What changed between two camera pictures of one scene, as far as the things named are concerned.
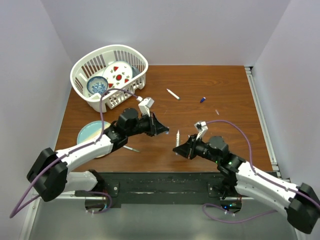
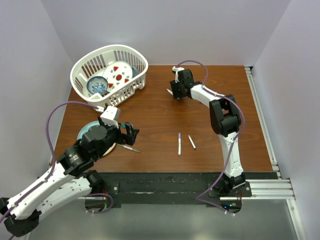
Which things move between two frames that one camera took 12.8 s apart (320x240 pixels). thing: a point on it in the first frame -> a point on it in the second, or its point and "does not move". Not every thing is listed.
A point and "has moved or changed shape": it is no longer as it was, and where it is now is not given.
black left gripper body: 147,125 -> 121,138
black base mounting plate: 162,190 does not move
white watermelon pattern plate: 116,73 does not move
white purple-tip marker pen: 178,138 has moved or changed shape
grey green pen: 127,147 does not move
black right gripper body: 196,146 -> 176,89
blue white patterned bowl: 97,84 does not move
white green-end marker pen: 173,94 does not move
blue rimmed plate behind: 135,71 does not move
